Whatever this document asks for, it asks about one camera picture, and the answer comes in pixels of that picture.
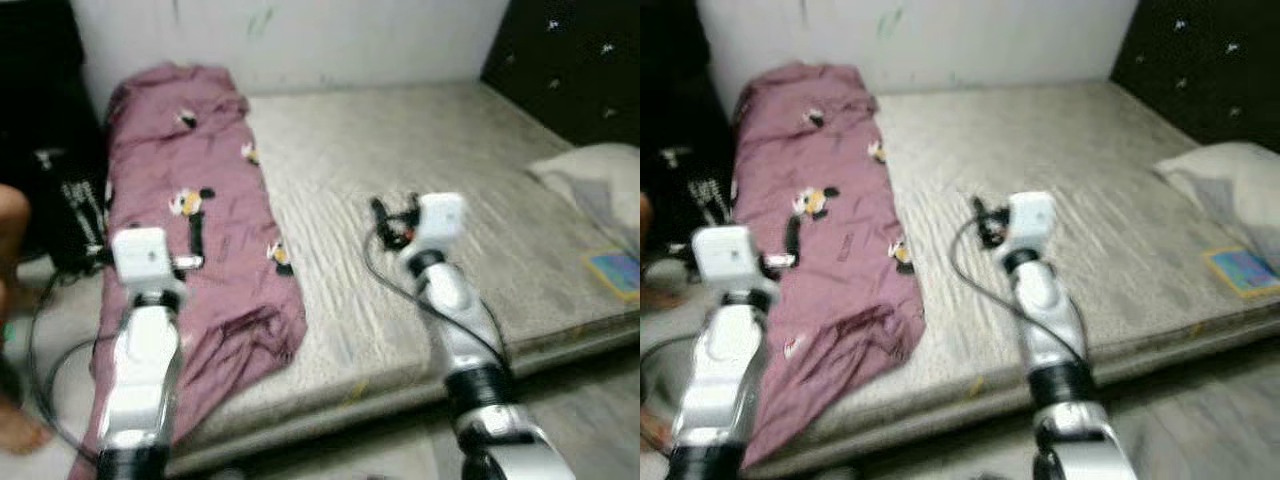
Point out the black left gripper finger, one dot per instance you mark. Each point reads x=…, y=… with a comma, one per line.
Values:
x=196, y=235
x=794, y=236

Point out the colourful children's board book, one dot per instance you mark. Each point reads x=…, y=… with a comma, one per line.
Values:
x=1245, y=272
x=615, y=275

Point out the white pillow green tree print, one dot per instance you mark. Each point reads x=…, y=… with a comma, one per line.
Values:
x=1225, y=185
x=595, y=185

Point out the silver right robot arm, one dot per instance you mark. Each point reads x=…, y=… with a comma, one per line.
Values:
x=1060, y=360
x=480, y=360

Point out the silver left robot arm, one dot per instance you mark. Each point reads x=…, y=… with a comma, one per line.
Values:
x=140, y=380
x=720, y=380

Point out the purple cartoon print blanket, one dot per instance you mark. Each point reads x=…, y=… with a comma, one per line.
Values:
x=230, y=300
x=850, y=310

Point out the grey patterned mattress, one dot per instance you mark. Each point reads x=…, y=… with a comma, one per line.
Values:
x=1060, y=140
x=420, y=140

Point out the black tufted headboard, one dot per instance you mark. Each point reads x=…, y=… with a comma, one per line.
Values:
x=570, y=60
x=1200, y=60

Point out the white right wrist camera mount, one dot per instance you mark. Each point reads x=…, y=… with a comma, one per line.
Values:
x=442, y=222
x=1032, y=220

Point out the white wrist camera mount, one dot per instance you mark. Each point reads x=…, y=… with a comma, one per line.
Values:
x=1032, y=220
x=442, y=222
x=730, y=257
x=145, y=258

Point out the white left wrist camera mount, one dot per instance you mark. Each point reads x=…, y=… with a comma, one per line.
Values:
x=145, y=258
x=730, y=257

